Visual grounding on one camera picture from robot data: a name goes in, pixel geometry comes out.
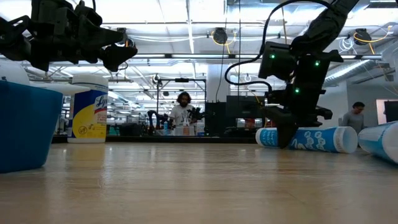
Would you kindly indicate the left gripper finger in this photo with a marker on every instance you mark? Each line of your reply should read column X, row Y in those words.
column 99, row 37
column 118, row 56

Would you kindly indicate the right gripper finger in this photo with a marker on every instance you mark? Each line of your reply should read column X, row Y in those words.
column 286, row 127
column 321, row 114

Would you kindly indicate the blue silicone tube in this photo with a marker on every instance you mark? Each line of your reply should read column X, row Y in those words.
column 379, row 143
column 326, row 138

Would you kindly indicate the blue background robot arm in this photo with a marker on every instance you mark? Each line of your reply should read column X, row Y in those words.
column 155, row 116

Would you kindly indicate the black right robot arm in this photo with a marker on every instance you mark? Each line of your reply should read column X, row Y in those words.
column 326, row 25

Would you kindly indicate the Lysol wipes canister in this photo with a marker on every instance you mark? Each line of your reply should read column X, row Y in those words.
column 88, row 115

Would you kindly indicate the person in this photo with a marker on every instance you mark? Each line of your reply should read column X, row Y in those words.
column 182, row 115
column 353, row 119

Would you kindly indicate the black computer case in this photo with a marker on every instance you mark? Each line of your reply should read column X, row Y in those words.
column 242, row 107

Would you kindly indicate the teal blue plastic tray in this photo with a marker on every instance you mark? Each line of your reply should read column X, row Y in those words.
column 28, row 124

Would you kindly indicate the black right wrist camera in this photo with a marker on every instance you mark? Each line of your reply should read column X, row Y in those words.
column 275, row 62

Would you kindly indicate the black table frame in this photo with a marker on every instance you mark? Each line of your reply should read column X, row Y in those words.
column 155, row 139

